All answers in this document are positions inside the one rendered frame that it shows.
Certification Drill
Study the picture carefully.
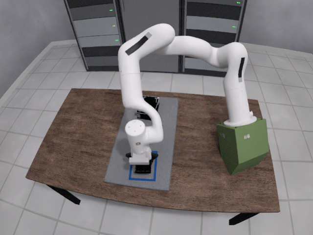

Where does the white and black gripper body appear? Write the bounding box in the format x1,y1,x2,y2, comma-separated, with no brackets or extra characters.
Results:
131,145,152,160

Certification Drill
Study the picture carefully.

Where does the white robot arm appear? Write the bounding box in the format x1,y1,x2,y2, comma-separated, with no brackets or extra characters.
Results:
118,23,257,165

